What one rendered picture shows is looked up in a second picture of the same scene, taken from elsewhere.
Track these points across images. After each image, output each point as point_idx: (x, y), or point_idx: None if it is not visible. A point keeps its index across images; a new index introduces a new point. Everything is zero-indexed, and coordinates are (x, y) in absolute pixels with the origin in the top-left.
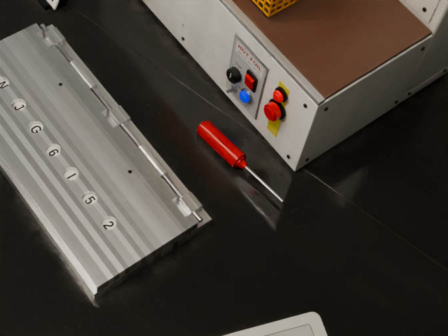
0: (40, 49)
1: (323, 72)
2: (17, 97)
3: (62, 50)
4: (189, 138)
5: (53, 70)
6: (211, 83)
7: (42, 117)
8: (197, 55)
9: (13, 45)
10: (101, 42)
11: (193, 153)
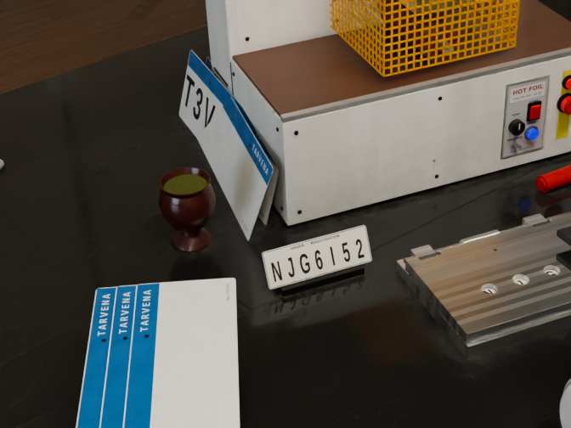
0: (443, 259)
1: (570, 38)
2: (511, 278)
3: (444, 248)
4: (548, 199)
5: (475, 252)
6: (480, 179)
7: (539, 264)
8: (458, 171)
9: (435, 277)
10: (417, 240)
11: (566, 199)
